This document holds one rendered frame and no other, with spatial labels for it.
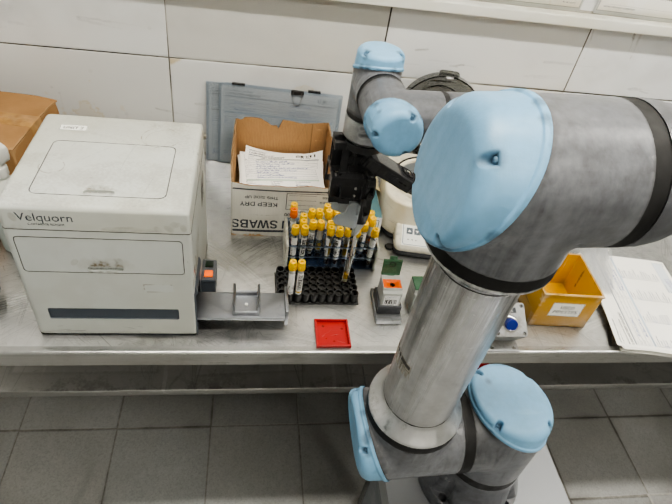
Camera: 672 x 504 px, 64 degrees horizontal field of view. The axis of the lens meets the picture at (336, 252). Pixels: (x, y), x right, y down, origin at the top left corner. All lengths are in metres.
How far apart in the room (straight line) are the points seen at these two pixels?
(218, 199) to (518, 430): 0.92
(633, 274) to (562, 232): 1.10
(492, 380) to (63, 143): 0.78
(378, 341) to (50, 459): 1.24
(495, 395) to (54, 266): 0.70
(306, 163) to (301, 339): 0.53
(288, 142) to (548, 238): 1.10
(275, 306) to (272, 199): 0.26
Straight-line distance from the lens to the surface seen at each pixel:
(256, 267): 1.19
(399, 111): 0.74
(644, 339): 1.34
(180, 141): 1.02
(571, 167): 0.39
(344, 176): 0.93
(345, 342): 1.07
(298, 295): 1.11
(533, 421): 0.74
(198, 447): 1.93
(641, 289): 1.47
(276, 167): 1.38
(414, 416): 0.63
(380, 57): 0.83
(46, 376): 1.83
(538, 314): 1.22
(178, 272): 0.94
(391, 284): 1.10
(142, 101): 1.50
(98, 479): 1.93
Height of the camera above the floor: 1.71
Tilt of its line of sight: 42 degrees down
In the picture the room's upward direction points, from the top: 10 degrees clockwise
